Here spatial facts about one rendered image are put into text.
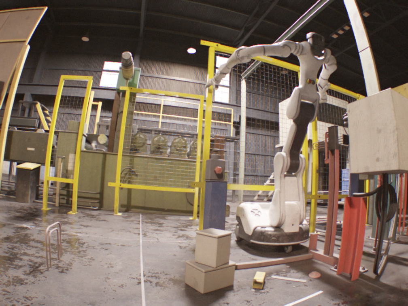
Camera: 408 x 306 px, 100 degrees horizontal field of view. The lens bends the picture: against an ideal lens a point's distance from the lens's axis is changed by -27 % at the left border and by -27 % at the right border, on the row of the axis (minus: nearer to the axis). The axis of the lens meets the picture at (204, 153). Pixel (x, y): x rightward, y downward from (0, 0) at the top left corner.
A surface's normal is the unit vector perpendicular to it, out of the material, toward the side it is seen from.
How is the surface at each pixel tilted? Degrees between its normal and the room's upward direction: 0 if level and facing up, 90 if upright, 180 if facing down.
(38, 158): 90
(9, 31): 80
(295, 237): 89
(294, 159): 75
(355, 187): 90
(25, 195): 90
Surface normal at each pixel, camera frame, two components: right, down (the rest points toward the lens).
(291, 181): 0.22, -0.36
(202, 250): -0.62, -0.14
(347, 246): -0.96, -0.09
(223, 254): 0.78, -0.04
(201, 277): -0.80, -0.13
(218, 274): 0.61, -0.07
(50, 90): 0.26, -0.11
